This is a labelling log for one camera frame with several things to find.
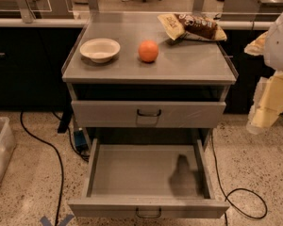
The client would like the grey drawer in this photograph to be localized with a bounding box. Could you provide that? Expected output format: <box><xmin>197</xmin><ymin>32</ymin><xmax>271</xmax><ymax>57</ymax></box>
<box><xmin>69</xmin><ymin>140</ymin><xmax>229</xmax><ymax>218</ymax></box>
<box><xmin>72</xmin><ymin>101</ymin><xmax>225</xmax><ymax>128</ymax></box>

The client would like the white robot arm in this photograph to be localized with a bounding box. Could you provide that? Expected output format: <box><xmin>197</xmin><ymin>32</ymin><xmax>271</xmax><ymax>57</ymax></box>
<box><xmin>244</xmin><ymin>12</ymin><xmax>283</xmax><ymax>135</ymax></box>

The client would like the grey drawer cabinet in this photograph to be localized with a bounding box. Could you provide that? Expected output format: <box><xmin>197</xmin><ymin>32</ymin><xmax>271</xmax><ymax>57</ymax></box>
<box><xmin>62</xmin><ymin>12</ymin><xmax>237</xmax><ymax>141</ymax></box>

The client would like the grey top drawer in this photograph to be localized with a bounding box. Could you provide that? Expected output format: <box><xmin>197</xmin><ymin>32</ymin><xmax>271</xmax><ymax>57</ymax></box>
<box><xmin>72</xmin><ymin>101</ymin><xmax>225</xmax><ymax>128</ymax></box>

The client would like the brown chip bag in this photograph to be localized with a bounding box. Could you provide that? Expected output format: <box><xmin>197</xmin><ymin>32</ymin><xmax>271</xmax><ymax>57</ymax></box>
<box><xmin>158</xmin><ymin>13</ymin><xmax>227</xmax><ymax>41</ymax></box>

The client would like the orange fruit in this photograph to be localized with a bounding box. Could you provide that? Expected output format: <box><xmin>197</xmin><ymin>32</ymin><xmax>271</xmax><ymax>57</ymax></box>
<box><xmin>138</xmin><ymin>40</ymin><xmax>158</xmax><ymax>62</ymax></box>

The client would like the white bowl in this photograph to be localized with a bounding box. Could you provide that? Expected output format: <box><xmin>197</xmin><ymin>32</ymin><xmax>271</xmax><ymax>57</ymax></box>
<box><xmin>79</xmin><ymin>39</ymin><xmax>120</xmax><ymax>63</ymax></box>

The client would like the blue power box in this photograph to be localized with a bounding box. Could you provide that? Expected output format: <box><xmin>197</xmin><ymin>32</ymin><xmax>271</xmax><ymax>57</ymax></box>
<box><xmin>74</xmin><ymin>130</ymin><xmax>88</xmax><ymax>152</ymax></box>

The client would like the blue tape cross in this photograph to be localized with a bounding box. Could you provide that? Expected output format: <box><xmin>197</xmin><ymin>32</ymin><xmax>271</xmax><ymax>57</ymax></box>
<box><xmin>40</xmin><ymin>214</ymin><xmax>75</xmax><ymax>226</ymax></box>

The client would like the black floor cable left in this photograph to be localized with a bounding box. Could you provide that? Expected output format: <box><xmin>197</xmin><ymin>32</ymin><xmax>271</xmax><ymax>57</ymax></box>
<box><xmin>19</xmin><ymin>111</ymin><xmax>65</xmax><ymax>226</ymax></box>

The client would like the white horizontal rail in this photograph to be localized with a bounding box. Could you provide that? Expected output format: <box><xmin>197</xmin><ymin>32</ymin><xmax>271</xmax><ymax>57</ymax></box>
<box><xmin>0</xmin><ymin>18</ymin><xmax>272</xmax><ymax>30</ymax></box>

